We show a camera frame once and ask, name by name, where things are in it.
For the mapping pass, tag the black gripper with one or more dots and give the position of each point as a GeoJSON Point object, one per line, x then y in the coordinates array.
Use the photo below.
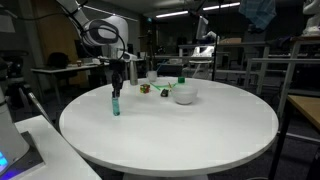
{"type": "Point", "coordinates": [117, 71]}

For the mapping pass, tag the small teal bottle black cap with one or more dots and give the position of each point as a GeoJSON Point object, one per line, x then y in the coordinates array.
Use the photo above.
{"type": "Point", "coordinates": [116, 107]}

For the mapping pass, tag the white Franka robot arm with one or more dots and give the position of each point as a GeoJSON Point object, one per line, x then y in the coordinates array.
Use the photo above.
{"type": "Point", "coordinates": [106, 31]}

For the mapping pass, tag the stainless steel water bottle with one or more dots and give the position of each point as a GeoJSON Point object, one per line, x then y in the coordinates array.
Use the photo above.
{"type": "Point", "coordinates": [133, 73]}

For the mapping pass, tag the Rubik's cube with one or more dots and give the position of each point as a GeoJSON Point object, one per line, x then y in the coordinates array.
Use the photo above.
{"type": "Point", "coordinates": [145, 88]}

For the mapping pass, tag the white mug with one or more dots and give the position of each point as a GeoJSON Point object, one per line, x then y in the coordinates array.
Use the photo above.
{"type": "Point", "coordinates": [152, 76]}

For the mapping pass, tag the long green stick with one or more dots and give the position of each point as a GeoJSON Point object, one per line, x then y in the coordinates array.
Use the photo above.
{"type": "Point", "coordinates": [157, 87]}

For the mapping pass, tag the small brown cup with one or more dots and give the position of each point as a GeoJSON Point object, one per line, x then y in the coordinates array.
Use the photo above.
{"type": "Point", "coordinates": [79, 63]}

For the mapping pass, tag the small black object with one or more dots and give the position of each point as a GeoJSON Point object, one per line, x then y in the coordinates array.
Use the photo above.
{"type": "Point", "coordinates": [164, 92]}

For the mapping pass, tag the thin wooden stick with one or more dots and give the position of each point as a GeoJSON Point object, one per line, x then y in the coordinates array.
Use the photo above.
{"type": "Point", "coordinates": [170, 86]}

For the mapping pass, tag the short green stick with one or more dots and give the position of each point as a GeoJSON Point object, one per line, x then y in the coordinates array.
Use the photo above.
{"type": "Point", "coordinates": [171, 85]}

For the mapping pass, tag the long white office desk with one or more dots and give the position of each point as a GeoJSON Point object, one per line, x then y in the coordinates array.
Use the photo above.
{"type": "Point", "coordinates": [66, 67]}

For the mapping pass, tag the large black desk monitor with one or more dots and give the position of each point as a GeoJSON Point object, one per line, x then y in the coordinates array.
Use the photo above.
{"type": "Point", "coordinates": [78, 50]}

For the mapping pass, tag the small green cube block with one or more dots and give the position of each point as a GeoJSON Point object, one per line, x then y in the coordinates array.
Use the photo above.
{"type": "Point", "coordinates": [181, 80]}

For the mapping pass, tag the black office chair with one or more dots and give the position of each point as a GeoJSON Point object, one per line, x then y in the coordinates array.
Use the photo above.
{"type": "Point", "coordinates": [58, 60]}

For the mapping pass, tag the white bowl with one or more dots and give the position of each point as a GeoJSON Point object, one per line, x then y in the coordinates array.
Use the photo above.
{"type": "Point", "coordinates": [184, 95]}

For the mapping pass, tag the grey metal rod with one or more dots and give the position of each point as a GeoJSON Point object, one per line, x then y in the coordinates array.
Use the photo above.
{"type": "Point", "coordinates": [38, 106]}

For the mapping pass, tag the white robot mounting table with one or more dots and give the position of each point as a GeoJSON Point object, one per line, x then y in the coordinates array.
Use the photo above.
{"type": "Point", "coordinates": [66, 160]}

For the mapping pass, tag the ceiling strip light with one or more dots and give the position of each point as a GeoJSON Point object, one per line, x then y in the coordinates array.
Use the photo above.
{"type": "Point", "coordinates": [221, 6]}
{"type": "Point", "coordinates": [171, 14]}

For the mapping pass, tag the black vertical pole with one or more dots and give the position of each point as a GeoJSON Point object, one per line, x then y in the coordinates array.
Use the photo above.
{"type": "Point", "coordinates": [215, 56]}

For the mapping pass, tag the white equipment cart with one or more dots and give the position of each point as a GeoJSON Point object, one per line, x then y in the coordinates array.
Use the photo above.
{"type": "Point", "coordinates": [204, 33]}

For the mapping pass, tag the blue hanging cloth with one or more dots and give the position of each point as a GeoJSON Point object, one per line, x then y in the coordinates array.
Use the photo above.
{"type": "Point", "coordinates": [258, 13]}

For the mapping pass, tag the wooden top table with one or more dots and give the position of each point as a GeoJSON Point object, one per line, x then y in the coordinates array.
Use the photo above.
{"type": "Point", "coordinates": [308, 108]}

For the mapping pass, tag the white humanoid robot figure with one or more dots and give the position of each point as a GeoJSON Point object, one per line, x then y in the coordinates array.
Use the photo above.
{"type": "Point", "coordinates": [312, 20]}

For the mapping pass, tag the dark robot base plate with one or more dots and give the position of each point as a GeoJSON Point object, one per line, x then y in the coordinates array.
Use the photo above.
{"type": "Point", "coordinates": [28, 156]}

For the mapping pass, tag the white metal rack frame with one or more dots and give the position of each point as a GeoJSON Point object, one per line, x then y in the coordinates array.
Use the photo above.
{"type": "Point", "coordinates": [266, 61]}

